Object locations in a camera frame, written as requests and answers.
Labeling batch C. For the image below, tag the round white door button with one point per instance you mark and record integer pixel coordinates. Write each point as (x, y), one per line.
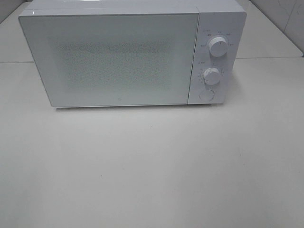
(206, 95)

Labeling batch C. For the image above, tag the white microwave knob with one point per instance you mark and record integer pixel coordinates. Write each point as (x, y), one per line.
(218, 45)
(211, 76)

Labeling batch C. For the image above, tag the white microwave door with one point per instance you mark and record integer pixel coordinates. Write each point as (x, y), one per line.
(113, 60)

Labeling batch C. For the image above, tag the white microwave oven body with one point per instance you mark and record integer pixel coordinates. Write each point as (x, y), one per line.
(215, 17)

